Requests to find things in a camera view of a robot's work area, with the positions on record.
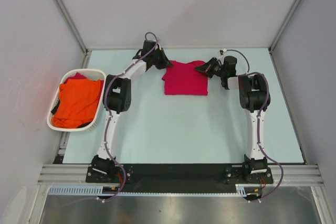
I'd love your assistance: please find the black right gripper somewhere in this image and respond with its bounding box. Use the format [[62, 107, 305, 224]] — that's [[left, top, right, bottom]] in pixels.
[[194, 57, 226, 79]]

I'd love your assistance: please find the orange t-shirt in basket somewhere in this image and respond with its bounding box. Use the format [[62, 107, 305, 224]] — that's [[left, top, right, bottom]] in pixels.
[[51, 79, 104, 129]]

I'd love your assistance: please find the dark red shirt in basket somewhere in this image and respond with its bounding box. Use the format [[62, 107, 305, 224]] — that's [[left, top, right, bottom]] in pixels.
[[63, 72, 87, 84]]

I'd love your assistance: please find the aluminium corner post right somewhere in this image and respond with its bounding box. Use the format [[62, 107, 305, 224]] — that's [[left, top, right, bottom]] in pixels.
[[268, 0, 303, 54]]

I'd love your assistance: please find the black garment in basket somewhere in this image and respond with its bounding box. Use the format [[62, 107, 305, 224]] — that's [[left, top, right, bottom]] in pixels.
[[51, 100, 60, 115]]

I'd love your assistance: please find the crimson red t-shirt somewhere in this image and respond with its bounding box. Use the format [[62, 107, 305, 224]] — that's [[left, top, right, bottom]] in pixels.
[[162, 60, 208, 95]]

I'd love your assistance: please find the white slotted cable duct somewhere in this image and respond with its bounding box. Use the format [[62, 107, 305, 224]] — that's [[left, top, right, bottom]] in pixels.
[[48, 185, 124, 196]]

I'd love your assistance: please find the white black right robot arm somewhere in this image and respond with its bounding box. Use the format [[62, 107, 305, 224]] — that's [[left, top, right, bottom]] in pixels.
[[194, 56, 270, 183]]

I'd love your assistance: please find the aluminium frame rail front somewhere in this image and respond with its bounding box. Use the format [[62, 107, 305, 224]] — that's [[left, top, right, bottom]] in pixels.
[[37, 164, 324, 186]]

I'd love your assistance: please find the aluminium corner post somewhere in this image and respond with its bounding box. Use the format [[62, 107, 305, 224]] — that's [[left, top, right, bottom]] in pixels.
[[268, 0, 303, 54], [53, 0, 88, 55]]

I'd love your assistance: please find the aluminium corner post left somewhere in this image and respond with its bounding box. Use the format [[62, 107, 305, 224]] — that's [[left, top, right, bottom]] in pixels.
[[53, 0, 88, 55]]

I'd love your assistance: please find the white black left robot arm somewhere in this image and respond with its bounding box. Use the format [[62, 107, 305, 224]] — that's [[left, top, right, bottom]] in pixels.
[[86, 39, 172, 183]]

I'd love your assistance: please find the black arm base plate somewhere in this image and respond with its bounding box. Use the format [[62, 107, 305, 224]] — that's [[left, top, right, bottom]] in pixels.
[[86, 164, 274, 194]]

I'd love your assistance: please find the white plastic laundry basket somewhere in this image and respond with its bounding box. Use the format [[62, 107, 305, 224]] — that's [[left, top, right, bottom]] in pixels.
[[47, 69, 106, 132]]

